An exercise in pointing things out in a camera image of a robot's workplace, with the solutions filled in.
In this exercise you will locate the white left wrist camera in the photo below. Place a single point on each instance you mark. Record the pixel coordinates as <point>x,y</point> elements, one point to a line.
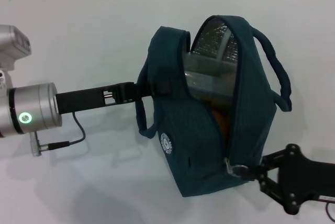
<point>15,46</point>

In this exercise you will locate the teal insulated lunch bag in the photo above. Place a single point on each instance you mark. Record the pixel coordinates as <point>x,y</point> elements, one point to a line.
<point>204,135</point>

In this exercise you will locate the orange pear fruit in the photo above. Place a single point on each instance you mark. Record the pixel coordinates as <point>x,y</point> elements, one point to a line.
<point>221,122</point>

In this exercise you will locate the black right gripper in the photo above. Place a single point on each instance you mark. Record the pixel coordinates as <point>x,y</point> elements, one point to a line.
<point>314,179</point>

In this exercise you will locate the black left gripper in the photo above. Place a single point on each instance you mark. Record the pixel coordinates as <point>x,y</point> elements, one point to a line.
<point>83,101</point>

